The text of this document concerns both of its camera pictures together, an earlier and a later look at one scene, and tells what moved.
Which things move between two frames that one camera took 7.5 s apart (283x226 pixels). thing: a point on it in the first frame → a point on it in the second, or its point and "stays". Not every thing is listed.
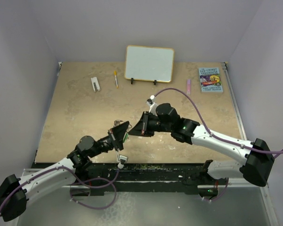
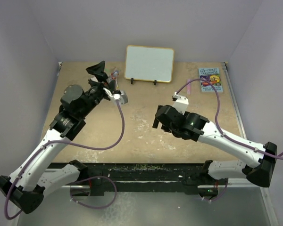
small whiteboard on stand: [148, 63] stays
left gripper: [117, 133] → [98, 70]
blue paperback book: [210, 80] stays
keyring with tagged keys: [118, 122] → [115, 74]
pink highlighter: [188, 86] stays
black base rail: [105, 179] stays
